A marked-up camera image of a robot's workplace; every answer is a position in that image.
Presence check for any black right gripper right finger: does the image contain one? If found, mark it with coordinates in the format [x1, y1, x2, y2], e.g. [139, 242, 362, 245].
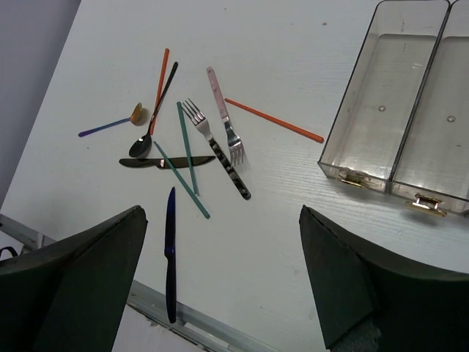
[299, 206, 468, 351]

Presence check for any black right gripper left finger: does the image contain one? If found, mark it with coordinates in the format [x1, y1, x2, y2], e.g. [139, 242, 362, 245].
[0, 205, 149, 352]

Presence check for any black spoon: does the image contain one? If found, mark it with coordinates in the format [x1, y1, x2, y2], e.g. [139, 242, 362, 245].
[129, 62, 179, 158]

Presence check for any teal chopstick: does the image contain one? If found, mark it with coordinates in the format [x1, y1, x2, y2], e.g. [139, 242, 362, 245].
[177, 101, 199, 195]
[153, 141, 210, 219]

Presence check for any orange chopstick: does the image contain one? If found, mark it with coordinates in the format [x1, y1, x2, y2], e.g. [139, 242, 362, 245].
[224, 98, 324, 143]
[149, 48, 170, 135]

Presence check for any rainbow spoon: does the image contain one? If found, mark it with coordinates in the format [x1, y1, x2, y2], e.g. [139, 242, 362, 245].
[78, 103, 143, 138]

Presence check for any pink handled fork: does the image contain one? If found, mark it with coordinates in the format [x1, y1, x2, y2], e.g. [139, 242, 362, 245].
[206, 67, 245, 166]

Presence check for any black handled steel fork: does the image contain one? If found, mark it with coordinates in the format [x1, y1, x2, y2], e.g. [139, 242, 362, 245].
[182, 98, 251, 200]

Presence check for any blue iridescent knife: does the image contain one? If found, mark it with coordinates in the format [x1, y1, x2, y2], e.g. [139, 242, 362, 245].
[164, 187, 177, 323]

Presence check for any clear plastic bin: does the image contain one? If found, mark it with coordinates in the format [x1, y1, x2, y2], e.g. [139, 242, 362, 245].
[318, 1, 450, 193]
[391, 1, 468, 216]

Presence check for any black knife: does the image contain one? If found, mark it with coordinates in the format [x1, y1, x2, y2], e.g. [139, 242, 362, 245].
[119, 155, 215, 169]

